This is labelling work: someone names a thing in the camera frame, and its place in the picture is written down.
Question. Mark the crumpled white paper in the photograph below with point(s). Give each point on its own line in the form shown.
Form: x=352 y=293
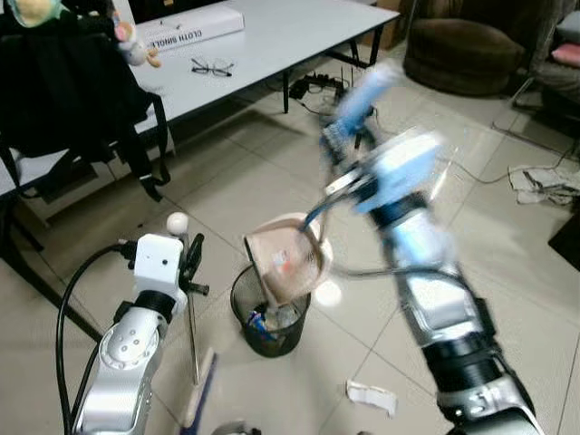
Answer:
x=372 y=397

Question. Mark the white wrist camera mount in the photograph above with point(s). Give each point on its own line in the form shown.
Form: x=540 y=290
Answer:
x=399 y=168
x=159 y=263

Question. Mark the green plush toy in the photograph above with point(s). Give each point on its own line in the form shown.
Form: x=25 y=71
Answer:
x=36 y=9

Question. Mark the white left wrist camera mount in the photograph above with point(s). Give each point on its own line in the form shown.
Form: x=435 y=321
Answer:
x=159 y=263

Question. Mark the crumpled grey cloth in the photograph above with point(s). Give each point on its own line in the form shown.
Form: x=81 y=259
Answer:
x=542 y=183

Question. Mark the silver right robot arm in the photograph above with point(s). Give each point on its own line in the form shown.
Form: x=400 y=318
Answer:
x=444 y=317

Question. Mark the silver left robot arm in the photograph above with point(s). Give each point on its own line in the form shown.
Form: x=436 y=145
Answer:
x=122 y=362

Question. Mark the white table with black legs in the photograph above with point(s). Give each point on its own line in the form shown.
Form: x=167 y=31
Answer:
x=290 y=36

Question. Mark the black floor mat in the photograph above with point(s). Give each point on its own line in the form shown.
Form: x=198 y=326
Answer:
x=566 y=243

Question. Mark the long white printed carton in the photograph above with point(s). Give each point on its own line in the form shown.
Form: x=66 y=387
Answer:
x=192 y=24

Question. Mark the black mesh waste bin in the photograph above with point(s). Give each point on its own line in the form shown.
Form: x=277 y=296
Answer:
x=272 y=337

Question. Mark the small plush toy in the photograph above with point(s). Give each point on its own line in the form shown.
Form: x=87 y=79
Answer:
x=136 y=43

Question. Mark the black power strip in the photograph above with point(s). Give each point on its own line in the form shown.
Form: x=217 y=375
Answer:
x=317 y=86

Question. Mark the chair with pink cushion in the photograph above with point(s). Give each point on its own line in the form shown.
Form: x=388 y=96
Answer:
x=562 y=56

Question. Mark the broom with white ball end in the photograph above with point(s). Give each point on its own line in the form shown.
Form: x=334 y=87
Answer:
x=192 y=326

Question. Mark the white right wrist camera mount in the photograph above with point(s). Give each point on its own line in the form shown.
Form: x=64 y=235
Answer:
x=399 y=168

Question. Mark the brown round pouf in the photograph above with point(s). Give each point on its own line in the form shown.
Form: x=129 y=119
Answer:
x=460 y=54

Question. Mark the black backpack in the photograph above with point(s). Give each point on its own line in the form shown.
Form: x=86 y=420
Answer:
x=63 y=91

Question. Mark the black rimmed glasses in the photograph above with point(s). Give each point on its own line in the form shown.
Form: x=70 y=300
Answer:
x=211 y=66

